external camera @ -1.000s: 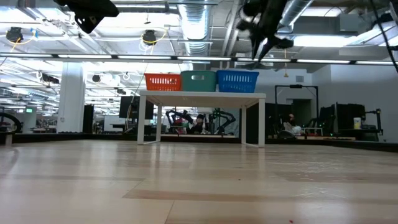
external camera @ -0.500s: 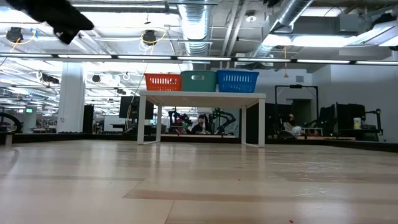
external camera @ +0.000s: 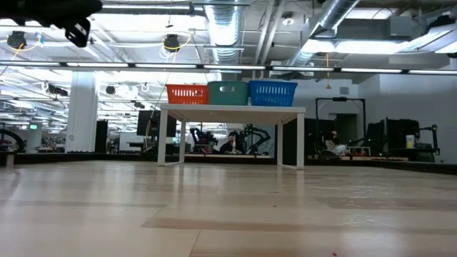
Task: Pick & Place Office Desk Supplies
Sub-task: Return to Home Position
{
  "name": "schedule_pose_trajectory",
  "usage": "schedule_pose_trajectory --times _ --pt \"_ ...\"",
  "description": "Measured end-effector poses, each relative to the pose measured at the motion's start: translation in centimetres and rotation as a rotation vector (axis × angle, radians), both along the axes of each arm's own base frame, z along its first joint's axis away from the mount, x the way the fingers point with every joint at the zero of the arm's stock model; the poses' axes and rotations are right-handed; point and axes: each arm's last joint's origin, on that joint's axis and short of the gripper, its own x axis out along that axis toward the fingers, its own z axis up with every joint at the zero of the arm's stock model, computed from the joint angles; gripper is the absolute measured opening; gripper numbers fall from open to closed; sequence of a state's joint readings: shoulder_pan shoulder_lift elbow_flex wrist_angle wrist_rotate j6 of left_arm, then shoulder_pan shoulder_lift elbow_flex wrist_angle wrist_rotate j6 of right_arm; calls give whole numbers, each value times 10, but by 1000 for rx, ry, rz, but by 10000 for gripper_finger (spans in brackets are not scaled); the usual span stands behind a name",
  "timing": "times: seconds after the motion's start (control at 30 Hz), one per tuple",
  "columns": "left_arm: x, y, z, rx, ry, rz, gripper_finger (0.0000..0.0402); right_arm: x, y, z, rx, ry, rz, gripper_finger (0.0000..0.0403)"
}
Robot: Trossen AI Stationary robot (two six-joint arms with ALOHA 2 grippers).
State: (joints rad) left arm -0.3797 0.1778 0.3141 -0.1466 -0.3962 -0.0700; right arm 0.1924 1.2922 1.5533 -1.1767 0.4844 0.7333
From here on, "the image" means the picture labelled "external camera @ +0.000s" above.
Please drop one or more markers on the orange plastic basket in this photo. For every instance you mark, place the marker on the orange plastic basket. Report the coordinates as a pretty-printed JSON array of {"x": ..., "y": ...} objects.
[{"x": 187, "y": 94}]

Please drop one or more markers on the teal plastic bin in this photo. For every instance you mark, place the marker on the teal plastic bin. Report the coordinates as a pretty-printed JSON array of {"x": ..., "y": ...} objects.
[{"x": 228, "y": 96}]

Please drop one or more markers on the blue plastic basket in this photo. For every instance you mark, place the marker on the blue plastic basket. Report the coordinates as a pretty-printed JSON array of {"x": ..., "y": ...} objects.
[{"x": 273, "y": 94}]

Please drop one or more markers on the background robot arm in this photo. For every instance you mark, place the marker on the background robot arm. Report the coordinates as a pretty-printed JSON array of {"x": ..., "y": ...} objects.
[
  {"x": 258, "y": 133},
  {"x": 201, "y": 137}
]

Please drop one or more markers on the black ceiling device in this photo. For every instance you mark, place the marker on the black ceiling device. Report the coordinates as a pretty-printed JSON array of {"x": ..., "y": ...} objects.
[
  {"x": 171, "y": 43},
  {"x": 16, "y": 39}
]

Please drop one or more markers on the white building pillar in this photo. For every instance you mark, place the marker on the white building pillar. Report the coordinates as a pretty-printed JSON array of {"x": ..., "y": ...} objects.
[{"x": 82, "y": 114}]

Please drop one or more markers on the green exit sign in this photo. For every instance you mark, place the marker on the green exit sign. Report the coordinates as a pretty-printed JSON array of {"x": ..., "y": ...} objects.
[{"x": 33, "y": 126}]

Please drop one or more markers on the black overhead light bar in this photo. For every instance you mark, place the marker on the black overhead light bar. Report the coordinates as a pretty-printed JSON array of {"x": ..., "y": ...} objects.
[{"x": 160, "y": 65}]

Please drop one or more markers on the black cabinet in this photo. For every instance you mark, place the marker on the black cabinet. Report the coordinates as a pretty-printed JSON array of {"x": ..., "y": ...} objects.
[{"x": 101, "y": 135}]

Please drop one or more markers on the black background monitor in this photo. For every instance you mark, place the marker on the black background monitor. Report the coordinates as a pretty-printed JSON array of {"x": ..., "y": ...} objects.
[{"x": 148, "y": 123}]

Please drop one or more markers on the white perforated metal shelf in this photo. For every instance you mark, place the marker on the white perforated metal shelf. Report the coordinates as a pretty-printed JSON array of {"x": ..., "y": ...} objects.
[{"x": 232, "y": 114}]

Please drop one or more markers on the person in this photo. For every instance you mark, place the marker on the person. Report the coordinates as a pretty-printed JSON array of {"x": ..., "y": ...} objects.
[
  {"x": 232, "y": 144},
  {"x": 335, "y": 144}
]

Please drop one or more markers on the background robot station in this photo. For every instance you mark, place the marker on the background robot station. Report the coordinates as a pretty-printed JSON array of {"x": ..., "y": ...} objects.
[{"x": 396, "y": 132}]

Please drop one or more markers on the white container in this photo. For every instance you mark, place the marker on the white container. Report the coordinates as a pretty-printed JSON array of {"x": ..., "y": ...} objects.
[{"x": 410, "y": 141}]

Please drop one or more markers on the silver spiral duct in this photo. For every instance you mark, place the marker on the silver spiral duct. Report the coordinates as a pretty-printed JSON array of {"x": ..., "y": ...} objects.
[
  {"x": 224, "y": 28},
  {"x": 332, "y": 14}
]

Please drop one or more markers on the black stand frame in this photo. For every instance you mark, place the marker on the black stand frame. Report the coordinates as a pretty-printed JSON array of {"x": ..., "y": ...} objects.
[{"x": 363, "y": 118}]

